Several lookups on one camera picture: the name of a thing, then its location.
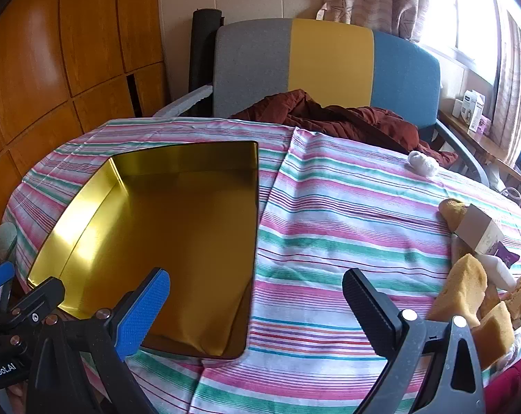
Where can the striped pink green cloth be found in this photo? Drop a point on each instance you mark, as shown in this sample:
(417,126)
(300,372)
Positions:
(351,224)

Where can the grey yellow blue chair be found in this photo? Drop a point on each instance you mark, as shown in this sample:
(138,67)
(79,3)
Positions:
(329,64)

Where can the white paper tag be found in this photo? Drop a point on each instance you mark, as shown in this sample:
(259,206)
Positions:
(322,12)

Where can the small purple box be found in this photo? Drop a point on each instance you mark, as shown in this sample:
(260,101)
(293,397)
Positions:
(485,126)

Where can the gold tin box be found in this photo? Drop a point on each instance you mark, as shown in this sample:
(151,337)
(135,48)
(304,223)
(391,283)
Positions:
(178,224)

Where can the small white box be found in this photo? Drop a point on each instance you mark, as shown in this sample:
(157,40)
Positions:
(459,108)

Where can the bright window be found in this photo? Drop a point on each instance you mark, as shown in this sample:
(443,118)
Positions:
(458,8)

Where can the white plastic wrap ball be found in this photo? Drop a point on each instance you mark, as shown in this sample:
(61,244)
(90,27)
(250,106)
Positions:
(422,163)

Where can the red cloth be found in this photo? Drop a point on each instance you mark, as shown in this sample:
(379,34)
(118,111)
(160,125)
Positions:
(514,388)

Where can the plastic-wrapped bread toy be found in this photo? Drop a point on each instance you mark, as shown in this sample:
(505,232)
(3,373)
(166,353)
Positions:
(452,213)

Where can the white blue carton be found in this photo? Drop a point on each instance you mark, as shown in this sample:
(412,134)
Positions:
(473,110)

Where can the black rolled mat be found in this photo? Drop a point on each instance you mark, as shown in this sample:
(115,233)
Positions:
(202,51)

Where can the maroon quilted cloth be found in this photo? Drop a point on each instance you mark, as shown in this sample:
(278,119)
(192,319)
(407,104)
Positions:
(351,120)

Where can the long white foam board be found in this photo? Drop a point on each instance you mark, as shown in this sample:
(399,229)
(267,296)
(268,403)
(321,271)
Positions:
(187,101)

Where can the white sponge block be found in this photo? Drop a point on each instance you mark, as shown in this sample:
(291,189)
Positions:
(497,272)

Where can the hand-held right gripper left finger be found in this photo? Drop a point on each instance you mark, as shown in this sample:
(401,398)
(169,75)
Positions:
(144,310)

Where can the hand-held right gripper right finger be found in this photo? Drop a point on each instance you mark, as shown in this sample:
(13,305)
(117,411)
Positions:
(366,310)

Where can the wooden wardrobe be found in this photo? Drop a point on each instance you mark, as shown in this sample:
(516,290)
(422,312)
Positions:
(49,51)

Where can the cream cardboard box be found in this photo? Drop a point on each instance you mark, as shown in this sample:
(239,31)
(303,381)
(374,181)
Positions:
(480,228)

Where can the wooden side table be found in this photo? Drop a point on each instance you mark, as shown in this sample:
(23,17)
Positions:
(480,143)

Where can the purple packet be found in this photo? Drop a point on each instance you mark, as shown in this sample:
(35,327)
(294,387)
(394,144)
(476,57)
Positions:
(508,256)

